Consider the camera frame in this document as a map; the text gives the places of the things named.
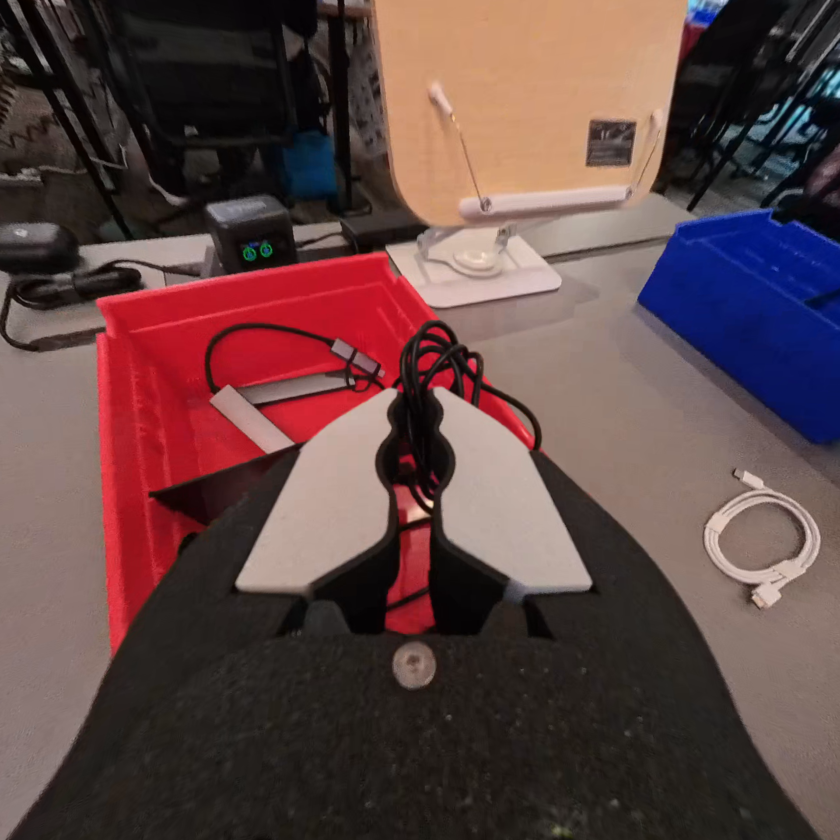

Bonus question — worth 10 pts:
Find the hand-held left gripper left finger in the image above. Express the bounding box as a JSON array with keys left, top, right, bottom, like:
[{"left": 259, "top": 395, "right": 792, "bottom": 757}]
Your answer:
[{"left": 234, "top": 387, "right": 403, "bottom": 634}]

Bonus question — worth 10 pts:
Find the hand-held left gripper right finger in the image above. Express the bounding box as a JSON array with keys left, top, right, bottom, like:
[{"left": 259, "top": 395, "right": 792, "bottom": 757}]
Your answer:
[{"left": 430, "top": 387, "right": 595, "bottom": 634}]

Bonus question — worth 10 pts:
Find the thick black cable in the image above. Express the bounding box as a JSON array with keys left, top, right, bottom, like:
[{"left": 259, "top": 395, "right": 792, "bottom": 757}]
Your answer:
[{"left": 203, "top": 323, "right": 387, "bottom": 396}]

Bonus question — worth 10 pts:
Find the black USB cable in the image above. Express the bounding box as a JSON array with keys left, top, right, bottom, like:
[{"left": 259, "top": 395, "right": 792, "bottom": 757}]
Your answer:
[{"left": 386, "top": 320, "right": 543, "bottom": 608}]

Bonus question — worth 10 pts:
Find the red plastic storage bin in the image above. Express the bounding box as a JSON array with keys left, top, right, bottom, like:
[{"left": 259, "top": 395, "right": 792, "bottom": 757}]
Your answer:
[{"left": 96, "top": 251, "right": 536, "bottom": 656}]

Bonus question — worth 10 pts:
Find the white cable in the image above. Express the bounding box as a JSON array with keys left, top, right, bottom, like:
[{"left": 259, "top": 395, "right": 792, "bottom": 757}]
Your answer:
[{"left": 703, "top": 467, "right": 823, "bottom": 611}]

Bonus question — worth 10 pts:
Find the blue box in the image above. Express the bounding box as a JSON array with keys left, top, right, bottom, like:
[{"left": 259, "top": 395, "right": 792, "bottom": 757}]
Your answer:
[{"left": 637, "top": 207, "right": 840, "bottom": 447}]

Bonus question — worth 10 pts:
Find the black bin divider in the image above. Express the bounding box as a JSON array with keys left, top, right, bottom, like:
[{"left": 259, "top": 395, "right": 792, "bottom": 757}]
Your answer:
[{"left": 148, "top": 446, "right": 304, "bottom": 527}]

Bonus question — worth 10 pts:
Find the white flat bar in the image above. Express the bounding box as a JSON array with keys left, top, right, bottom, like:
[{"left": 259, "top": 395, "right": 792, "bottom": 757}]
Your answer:
[{"left": 209, "top": 385, "right": 296, "bottom": 455}]

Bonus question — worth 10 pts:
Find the grey flat hub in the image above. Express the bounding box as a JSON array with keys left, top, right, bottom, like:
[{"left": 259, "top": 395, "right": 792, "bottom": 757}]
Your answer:
[{"left": 235, "top": 371, "right": 358, "bottom": 406}]

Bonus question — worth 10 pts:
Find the black power brick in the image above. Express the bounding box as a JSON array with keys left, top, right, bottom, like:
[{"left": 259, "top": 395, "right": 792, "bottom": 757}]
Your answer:
[{"left": 340, "top": 209, "right": 431, "bottom": 253}]

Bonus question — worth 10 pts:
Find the small black display device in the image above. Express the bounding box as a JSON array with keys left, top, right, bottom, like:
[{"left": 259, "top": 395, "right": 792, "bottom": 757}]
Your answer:
[{"left": 203, "top": 194, "right": 299, "bottom": 275}]

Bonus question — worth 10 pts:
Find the blue bag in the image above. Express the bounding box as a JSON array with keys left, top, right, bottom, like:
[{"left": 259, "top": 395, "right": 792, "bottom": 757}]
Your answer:
[{"left": 282, "top": 130, "right": 339, "bottom": 201}]

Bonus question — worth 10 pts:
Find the black oval case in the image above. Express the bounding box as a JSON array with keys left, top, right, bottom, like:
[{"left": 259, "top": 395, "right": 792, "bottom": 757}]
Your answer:
[{"left": 0, "top": 222, "right": 81, "bottom": 275}]

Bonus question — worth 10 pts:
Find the wooden book stand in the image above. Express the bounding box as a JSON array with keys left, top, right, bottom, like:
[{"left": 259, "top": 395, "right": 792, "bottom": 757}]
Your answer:
[{"left": 371, "top": 0, "right": 690, "bottom": 309}]

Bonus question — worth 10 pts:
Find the black office chair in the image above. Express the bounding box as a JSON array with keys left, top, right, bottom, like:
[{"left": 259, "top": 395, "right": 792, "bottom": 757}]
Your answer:
[{"left": 108, "top": 0, "right": 299, "bottom": 148}]

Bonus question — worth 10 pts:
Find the black bundled power cable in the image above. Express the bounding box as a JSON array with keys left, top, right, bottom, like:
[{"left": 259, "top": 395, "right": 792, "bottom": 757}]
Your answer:
[{"left": 0, "top": 261, "right": 198, "bottom": 353}]

